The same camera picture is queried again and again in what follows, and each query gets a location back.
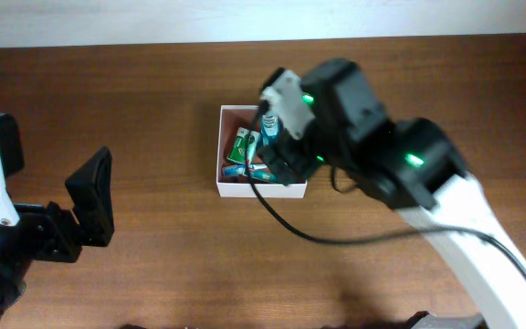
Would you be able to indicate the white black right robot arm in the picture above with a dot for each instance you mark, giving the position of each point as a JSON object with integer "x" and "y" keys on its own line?
{"x": 332, "y": 117}

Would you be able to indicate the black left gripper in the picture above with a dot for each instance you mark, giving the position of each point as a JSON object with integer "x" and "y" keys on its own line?
{"x": 56, "y": 231}

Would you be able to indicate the blue white toothbrush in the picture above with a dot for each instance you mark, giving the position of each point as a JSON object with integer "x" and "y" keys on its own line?
{"x": 234, "y": 170}

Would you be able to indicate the green soap box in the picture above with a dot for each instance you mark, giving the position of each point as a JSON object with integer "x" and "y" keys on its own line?
{"x": 244, "y": 146}

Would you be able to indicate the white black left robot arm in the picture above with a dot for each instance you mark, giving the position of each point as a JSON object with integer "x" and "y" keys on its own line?
{"x": 14, "y": 263}

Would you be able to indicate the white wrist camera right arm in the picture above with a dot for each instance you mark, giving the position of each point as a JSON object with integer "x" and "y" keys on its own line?
{"x": 285, "y": 98}

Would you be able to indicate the white cardboard box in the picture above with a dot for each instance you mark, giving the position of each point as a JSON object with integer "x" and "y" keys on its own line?
{"x": 231, "y": 117}

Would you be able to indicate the white teal toothpaste tube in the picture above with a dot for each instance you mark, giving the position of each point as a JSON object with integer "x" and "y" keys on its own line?
{"x": 263, "y": 176}

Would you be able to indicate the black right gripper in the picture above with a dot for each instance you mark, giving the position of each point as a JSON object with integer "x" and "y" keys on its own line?
{"x": 291, "y": 155}

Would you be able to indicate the teal mouthwash bottle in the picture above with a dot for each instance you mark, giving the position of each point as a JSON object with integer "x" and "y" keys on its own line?
{"x": 270, "y": 128}

